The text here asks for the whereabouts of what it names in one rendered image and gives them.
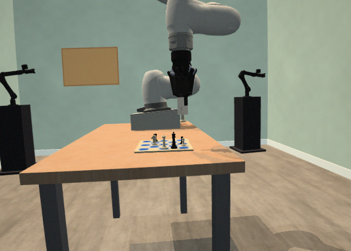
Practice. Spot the blue and cream chessboard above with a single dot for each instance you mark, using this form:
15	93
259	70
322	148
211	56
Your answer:
145	146

